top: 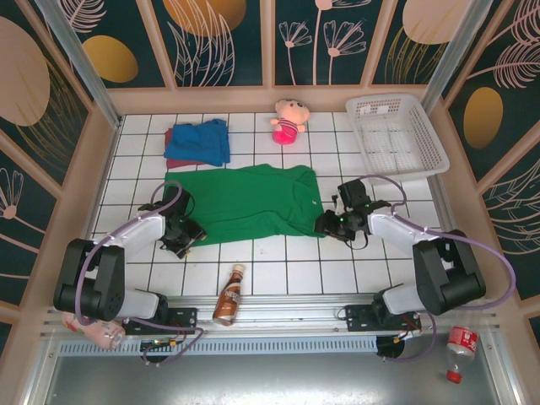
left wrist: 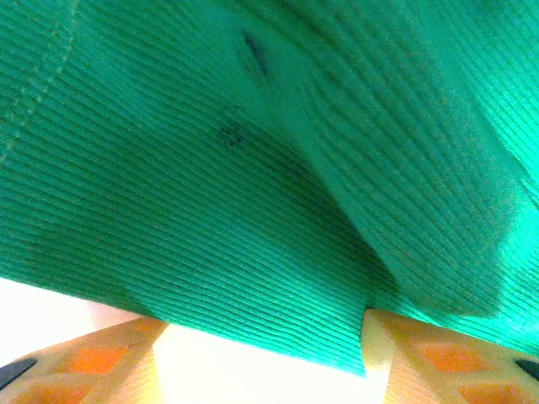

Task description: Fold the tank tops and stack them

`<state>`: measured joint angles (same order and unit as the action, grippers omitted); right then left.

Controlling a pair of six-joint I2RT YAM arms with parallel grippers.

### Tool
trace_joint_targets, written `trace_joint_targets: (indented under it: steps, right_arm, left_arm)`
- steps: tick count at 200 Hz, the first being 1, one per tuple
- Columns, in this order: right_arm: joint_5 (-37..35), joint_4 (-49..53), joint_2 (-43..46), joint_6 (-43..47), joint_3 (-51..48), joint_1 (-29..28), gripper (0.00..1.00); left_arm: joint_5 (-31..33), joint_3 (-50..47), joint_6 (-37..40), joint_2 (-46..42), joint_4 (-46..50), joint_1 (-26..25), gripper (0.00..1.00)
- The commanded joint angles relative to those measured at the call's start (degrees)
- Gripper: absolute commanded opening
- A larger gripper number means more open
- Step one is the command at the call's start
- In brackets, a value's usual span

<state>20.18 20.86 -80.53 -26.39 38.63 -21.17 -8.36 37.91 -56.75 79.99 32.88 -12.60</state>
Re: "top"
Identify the maroon tank top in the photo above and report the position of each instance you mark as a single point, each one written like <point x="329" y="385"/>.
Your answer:
<point x="181" y="163"/>

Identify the green tank top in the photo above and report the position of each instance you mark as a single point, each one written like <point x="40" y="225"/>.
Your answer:
<point x="244" y="202"/>

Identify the blue tank top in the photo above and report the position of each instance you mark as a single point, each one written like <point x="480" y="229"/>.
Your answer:
<point x="198" y="141"/>

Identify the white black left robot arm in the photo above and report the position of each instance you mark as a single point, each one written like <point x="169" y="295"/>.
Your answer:
<point x="135" y="234"/>

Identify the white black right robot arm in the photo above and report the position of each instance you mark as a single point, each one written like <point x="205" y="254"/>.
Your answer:
<point x="396" y="230"/>

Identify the brown coffee bottle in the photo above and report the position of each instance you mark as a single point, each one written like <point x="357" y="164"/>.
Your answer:
<point x="228" y="299"/>

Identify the white plastic basket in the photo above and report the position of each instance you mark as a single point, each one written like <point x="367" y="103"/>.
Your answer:
<point x="430" y="143"/>

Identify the pink plush doll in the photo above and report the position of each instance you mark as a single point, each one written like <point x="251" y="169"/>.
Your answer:
<point x="289" y="122"/>

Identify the small circuit board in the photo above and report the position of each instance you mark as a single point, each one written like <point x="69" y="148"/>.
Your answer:
<point x="162" y="343"/>

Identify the pink drink bottle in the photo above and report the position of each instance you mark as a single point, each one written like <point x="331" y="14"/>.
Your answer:
<point x="105" y="333"/>

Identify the clear red-label bottle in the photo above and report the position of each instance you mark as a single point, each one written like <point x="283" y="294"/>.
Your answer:
<point x="462" y="337"/>

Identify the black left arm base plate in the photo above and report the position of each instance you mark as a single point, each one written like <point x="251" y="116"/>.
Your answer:
<point x="181" y="318"/>

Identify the short aluminium side rail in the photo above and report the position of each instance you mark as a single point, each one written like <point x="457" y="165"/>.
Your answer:
<point x="453" y="261"/>

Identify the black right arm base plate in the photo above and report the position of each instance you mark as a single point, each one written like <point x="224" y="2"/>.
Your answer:
<point x="358" y="318"/>

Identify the long aluminium rail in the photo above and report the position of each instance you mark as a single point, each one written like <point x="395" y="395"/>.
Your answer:
<point x="295" y="312"/>

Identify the aluminium frame post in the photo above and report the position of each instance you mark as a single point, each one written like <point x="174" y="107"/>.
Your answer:
<point x="84" y="63"/>
<point x="449" y="55"/>

